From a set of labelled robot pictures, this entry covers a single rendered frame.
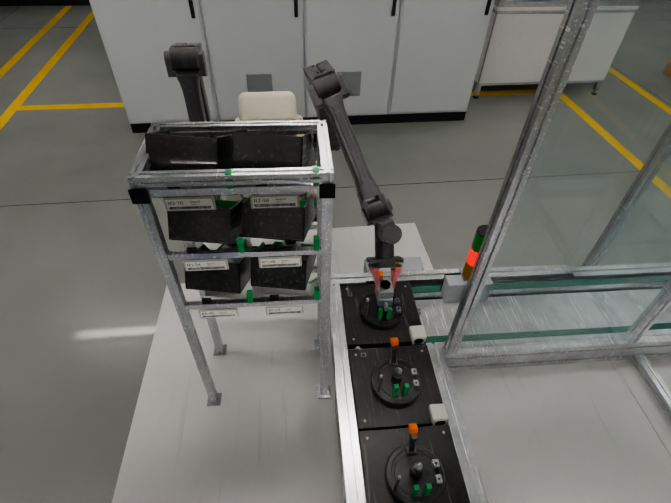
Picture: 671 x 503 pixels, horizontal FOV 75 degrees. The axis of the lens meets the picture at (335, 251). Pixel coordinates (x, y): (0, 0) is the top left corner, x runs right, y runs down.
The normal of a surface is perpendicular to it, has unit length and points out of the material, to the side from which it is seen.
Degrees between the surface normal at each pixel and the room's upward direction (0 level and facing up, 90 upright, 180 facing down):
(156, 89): 90
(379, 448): 0
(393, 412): 0
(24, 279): 0
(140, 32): 90
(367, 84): 90
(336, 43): 90
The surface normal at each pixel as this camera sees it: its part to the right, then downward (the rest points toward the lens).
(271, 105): 0.11, -0.06
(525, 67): 0.13, 0.70
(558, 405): 0.03, -0.71
